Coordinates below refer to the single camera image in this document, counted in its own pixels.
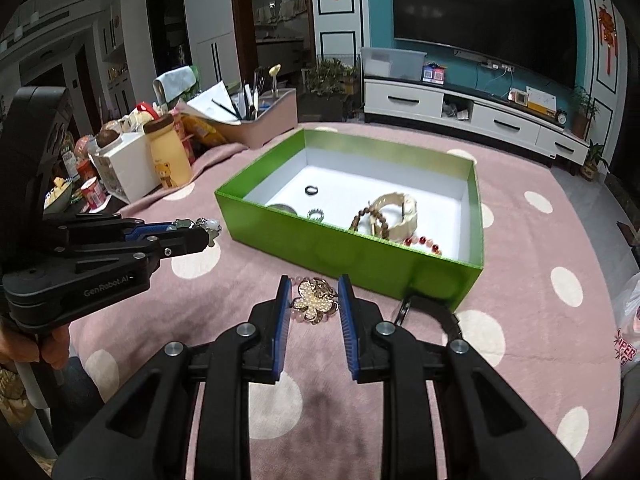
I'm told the yellow white box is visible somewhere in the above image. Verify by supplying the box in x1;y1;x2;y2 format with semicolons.
525;86;558;116

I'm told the white storage container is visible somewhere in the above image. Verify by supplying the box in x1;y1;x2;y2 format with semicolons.
87;132;162;204

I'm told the black television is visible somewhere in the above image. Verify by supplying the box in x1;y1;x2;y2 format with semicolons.
391;0;576;91

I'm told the pink polka dot tablecloth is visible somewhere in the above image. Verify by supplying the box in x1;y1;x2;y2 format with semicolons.
67;122;632;480

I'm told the orange snack bag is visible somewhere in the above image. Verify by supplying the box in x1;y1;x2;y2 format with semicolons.
180;115;231;148

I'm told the white bowl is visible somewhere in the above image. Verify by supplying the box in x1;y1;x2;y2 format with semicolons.
44;177;76;215

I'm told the white plastic shopping bag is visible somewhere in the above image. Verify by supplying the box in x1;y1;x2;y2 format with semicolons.
611;272;640;376

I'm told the white digital watch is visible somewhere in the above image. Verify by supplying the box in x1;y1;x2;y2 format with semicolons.
367;191;418;241

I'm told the green jade charm bracelet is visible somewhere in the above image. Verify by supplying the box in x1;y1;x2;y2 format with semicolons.
172;216;223;248

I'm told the person's left hand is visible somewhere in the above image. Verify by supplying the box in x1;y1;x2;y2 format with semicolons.
0;320;72;370

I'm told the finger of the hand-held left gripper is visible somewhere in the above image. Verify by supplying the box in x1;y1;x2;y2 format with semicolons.
45;214;211;249
64;232;211;273

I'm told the white television cabinet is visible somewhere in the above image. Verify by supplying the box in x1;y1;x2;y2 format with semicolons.
363;77;591;163

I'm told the black smart watch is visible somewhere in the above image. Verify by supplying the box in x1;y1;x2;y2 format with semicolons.
391;294;463;346

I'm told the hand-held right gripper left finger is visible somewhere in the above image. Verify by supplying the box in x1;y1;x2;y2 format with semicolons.
51;275;293;480

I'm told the white paper sheet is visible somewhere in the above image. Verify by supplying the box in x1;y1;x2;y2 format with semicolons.
177;80;242;125

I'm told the pearl flower brooch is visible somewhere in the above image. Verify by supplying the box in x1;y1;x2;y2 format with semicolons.
291;280;337;326

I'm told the clear plastic storage bin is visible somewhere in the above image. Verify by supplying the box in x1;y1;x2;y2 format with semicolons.
360;46;428;82

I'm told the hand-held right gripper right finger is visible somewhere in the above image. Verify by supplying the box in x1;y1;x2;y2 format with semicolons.
337;274;583;480

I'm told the yellow bear bottle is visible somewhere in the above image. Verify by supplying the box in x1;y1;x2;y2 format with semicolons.
143;113;193;190

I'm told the pink purple bead bracelet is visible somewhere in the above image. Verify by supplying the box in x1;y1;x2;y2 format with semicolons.
287;275;346;323

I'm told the red knot wall decoration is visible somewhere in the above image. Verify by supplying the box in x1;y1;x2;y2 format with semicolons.
597;2;618;76

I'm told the green white towel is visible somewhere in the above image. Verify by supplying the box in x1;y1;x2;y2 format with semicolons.
152;65;198;106

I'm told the pink desk organizer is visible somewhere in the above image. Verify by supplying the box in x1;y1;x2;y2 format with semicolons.
197;87;298;150

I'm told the brown wooden bead bracelet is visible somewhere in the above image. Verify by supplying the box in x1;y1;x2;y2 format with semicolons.
348;200;396;238

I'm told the leafy potted plant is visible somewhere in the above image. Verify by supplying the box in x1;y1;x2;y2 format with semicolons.
304;58;360;97

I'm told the green cardboard box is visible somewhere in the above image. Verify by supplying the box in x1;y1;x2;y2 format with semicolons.
215;128;486;313

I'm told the potted plant in brown pot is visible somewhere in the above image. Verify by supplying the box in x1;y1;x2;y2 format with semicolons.
570;85;601;140

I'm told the small potted plant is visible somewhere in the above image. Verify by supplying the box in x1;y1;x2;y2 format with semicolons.
581;140;611;181

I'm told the red white cup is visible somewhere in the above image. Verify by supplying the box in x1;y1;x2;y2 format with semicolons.
80;177;106;211

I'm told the red bead bracelet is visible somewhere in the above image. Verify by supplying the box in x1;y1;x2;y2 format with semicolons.
402;234;443;257

